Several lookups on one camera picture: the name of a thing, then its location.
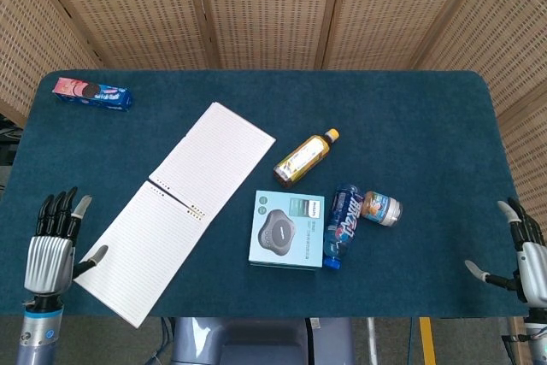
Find black floor cables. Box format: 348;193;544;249
144;316;176;365

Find blue cap sports drink bottle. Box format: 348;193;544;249
322;184;366;271

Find dark blue table cloth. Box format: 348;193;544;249
0;69;527;319

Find beige notebook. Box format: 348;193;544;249
73;102;277;329

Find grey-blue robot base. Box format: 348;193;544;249
170;316;356;365

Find yellow cap tea bottle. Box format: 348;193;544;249
273;127;341;189

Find blue floor cable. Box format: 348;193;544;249
408;317;418;365

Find white table leg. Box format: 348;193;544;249
366;316;379;365

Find teal speaker product box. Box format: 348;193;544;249
248;189;326;271

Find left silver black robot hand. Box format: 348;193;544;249
23;186;109;297

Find blue pink cookie box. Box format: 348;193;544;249
52;77;133;113

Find yellow floor tape strip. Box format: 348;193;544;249
419;316;438;365

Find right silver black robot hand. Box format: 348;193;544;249
464;197;547;309

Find small jar white lid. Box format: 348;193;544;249
361;191;403;228

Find dark equipment beside table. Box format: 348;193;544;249
0;115;22;195

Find woven bamboo folding screen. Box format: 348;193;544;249
0;0;547;229

